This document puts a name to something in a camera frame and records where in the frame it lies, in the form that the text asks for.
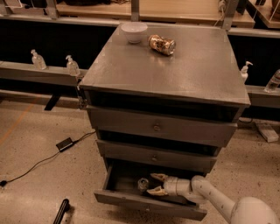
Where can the black power adapter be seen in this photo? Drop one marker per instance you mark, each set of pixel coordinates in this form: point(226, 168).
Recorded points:
point(65, 144)

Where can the grey block on floor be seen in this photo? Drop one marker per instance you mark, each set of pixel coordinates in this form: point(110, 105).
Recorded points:
point(267, 132)

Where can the grey middle drawer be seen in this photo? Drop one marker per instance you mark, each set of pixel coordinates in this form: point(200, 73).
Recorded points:
point(154, 156)

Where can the clear pump bottle near cabinet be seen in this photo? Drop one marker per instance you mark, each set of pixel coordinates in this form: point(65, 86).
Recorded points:
point(72, 66)

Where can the wooden workbench top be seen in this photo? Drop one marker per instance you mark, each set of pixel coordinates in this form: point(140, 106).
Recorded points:
point(199, 12)

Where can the brown patterned can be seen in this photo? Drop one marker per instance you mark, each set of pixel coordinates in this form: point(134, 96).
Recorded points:
point(162, 45)

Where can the white bowl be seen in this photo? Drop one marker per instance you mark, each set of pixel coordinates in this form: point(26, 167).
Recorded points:
point(134, 32)

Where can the silver 7up can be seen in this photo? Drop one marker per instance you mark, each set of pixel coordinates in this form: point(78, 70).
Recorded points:
point(143, 185)

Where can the grey top drawer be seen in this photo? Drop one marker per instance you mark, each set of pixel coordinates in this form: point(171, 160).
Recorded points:
point(137, 123)

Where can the white pump bottle right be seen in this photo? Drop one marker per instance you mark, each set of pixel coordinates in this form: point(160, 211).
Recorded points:
point(244, 70)

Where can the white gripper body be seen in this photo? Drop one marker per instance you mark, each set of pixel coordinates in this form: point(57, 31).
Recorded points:
point(171, 185)

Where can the grey metal rail shelf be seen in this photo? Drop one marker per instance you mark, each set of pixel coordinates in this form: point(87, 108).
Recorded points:
point(28, 73)

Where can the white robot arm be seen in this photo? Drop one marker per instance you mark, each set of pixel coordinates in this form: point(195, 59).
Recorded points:
point(247, 210)

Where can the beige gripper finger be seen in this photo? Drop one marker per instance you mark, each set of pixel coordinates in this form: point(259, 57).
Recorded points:
point(157, 191)
point(159, 176)

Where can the grey open bottom drawer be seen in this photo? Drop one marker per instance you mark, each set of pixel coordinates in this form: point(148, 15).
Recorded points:
point(121, 189)

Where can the clear pump bottle far left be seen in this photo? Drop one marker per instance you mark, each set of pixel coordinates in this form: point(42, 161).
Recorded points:
point(37, 60)

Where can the grey drawer cabinet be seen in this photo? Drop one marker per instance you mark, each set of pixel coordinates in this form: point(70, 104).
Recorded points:
point(201, 80)

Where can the black cylindrical handle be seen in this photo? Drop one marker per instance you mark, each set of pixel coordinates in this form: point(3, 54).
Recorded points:
point(64, 207)

